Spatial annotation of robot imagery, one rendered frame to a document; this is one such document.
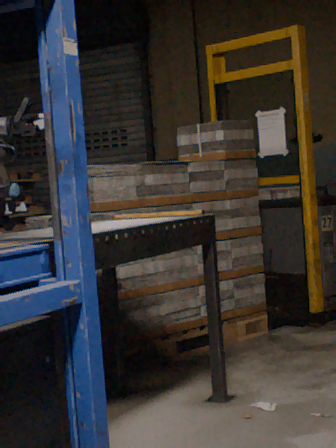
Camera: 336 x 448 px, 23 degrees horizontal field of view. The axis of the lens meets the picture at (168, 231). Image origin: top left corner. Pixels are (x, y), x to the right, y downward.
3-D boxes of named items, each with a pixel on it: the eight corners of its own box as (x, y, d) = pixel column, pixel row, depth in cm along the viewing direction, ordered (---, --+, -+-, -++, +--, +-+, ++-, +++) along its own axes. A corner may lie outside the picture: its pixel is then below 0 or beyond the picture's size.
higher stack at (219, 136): (190, 337, 511) (174, 127, 505) (222, 328, 533) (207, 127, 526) (238, 342, 484) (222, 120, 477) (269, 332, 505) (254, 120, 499)
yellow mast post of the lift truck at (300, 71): (304, 312, 515) (285, 27, 506) (313, 309, 521) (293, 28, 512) (316, 312, 509) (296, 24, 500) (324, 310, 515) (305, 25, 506)
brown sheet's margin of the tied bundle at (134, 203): (77, 212, 422) (76, 203, 422) (119, 208, 442) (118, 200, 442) (97, 211, 411) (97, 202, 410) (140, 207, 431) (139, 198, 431)
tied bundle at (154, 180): (107, 209, 465) (103, 168, 464) (145, 206, 486) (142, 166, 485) (154, 207, 439) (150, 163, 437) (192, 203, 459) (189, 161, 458)
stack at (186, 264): (36, 377, 430) (22, 217, 425) (190, 337, 512) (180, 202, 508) (84, 386, 402) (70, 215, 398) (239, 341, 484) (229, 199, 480)
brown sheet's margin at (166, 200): (107, 208, 465) (106, 200, 465) (144, 204, 486) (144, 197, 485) (154, 205, 438) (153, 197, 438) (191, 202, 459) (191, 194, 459)
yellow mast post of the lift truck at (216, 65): (224, 307, 562) (205, 46, 553) (232, 305, 568) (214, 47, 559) (234, 307, 555) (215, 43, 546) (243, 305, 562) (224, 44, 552)
